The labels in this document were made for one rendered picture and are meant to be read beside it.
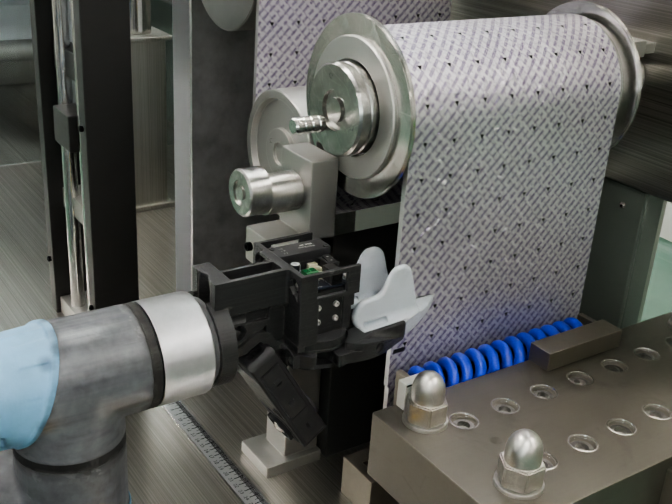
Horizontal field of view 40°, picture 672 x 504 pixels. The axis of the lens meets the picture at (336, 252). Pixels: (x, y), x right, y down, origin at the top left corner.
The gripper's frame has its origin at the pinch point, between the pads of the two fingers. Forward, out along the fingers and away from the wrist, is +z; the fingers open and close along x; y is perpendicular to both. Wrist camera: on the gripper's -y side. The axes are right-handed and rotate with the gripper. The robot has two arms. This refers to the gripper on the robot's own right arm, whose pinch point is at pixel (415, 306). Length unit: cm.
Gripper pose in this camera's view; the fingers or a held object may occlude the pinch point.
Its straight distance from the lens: 77.3
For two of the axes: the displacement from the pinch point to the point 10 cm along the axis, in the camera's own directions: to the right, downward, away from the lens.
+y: 0.6, -9.1, -4.1
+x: -5.5, -3.7, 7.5
